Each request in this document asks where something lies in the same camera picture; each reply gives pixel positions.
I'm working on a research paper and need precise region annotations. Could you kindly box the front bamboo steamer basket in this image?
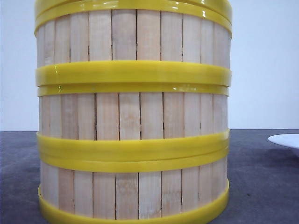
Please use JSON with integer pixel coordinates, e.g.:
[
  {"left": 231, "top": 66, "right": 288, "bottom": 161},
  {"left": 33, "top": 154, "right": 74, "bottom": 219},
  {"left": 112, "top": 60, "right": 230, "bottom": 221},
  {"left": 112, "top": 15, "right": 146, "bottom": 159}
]
[{"left": 38, "top": 157, "right": 229, "bottom": 224}]

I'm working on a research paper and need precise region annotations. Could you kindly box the white plate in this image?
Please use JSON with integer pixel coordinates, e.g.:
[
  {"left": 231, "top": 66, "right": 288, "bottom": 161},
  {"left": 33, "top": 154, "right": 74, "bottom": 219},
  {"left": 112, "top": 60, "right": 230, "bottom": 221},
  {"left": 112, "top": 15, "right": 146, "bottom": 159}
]
[{"left": 268, "top": 133, "right": 299, "bottom": 157}]

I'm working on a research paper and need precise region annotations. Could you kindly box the yellow rimmed steamer lid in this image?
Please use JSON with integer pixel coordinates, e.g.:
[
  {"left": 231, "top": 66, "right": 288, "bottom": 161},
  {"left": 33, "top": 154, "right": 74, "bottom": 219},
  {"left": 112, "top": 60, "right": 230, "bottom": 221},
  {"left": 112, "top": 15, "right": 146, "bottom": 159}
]
[{"left": 35, "top": 0, "right": 232, "bottom": 22}]

